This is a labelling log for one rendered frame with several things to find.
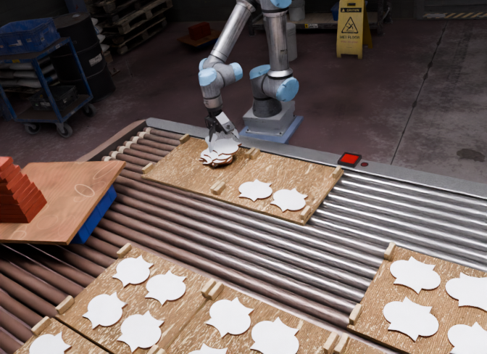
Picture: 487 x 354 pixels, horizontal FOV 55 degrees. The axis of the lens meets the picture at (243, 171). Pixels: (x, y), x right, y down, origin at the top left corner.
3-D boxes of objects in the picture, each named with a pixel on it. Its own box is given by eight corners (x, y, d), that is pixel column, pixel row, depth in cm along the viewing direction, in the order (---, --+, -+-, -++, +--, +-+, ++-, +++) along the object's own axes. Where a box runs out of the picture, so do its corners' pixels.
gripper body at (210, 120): (220, 122, 208) (215, 98, 201) (230, 128, 201) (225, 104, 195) (206, 129, 205) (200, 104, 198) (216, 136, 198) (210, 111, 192)
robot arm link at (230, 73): (227, 58, 200) (206, 67, 195) (243, 63, 192) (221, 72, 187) (230, 75, 204) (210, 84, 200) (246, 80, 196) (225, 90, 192)
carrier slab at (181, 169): (189, 139, 232) (188, 136, 231) (258, 154, 210) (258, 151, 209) (142, 178, 209) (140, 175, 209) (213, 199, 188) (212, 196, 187)
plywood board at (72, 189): (30, 165, 215) (28, 162, 214) (126, 164, 202) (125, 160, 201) (-46, 241, 176) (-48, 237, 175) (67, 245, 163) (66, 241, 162)
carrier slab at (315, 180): (259, 154, 209) (259, 151, 209) (343, 173, 187) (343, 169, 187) (213, 199, 187) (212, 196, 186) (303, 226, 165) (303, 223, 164)
